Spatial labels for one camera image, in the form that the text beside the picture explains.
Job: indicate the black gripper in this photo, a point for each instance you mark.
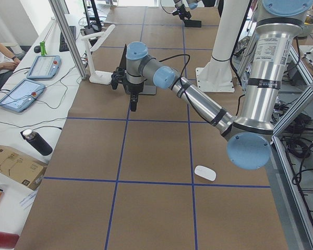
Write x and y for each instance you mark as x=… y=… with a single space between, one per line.
x=133 y=88

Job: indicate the grey laptop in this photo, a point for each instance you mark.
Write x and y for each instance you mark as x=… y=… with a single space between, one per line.
x=148 y=88

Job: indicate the black mouse pad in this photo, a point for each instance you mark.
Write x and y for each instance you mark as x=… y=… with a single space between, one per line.
x=192 y=23

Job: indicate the white computer mouse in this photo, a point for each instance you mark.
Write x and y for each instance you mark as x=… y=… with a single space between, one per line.
x=205 y=172

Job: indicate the blue teach pendant far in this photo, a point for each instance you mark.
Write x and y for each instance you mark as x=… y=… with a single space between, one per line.
x=44 y=67

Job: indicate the blue teach pendant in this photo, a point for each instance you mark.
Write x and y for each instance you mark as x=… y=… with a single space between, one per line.
x=44 y=67
x=22 y=95

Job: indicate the black water bottle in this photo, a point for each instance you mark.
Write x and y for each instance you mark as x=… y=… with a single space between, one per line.
x=37 y=142

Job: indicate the blue teach pendant near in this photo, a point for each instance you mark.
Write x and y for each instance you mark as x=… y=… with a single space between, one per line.
x=22 y=95

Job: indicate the cardboard box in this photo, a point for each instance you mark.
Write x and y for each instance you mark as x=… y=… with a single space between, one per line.
x=21 y=167

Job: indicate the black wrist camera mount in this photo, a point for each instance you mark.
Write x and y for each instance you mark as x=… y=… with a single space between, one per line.
x=119 y=77

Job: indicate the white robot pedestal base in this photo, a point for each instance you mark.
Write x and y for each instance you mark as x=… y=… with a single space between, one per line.
x=216 y=75

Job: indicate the aluminium frame post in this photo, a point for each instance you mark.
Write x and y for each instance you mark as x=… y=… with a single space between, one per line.
x=64 y=27

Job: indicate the aluminium frame rack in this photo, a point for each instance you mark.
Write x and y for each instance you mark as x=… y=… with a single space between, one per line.
x=293 y=135

